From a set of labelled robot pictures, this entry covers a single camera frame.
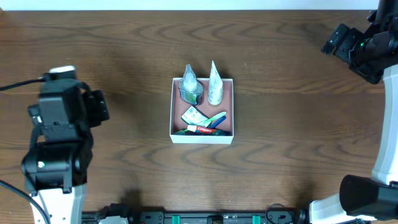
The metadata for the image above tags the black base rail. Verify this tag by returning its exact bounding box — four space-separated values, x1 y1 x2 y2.
81 204 310 224

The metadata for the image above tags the left black cable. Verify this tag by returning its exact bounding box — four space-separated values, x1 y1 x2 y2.
0 77 52 224

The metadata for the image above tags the green red toothpaste tube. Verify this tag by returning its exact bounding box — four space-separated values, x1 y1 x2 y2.
174 125 232 136

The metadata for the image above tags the green white toothbrush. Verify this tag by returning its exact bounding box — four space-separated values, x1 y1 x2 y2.
197 111 226 126

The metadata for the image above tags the blue disposable razor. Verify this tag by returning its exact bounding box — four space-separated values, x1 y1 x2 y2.
210 116 226 129

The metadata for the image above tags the white patterned cream tube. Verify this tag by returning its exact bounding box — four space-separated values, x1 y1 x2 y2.
208 61 223 106

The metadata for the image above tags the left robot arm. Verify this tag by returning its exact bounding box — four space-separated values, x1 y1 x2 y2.
21 78 109 223

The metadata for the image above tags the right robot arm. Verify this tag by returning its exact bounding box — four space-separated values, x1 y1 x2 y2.
307 22 397 223

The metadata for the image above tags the green white soap box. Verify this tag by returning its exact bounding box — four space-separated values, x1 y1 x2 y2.
181 106 211 127

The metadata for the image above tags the white open cardboard box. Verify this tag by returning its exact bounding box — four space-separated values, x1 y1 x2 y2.
169 78 234 144

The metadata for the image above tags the clear pump soap bottle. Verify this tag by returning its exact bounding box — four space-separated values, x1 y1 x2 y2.
178 64 204 105

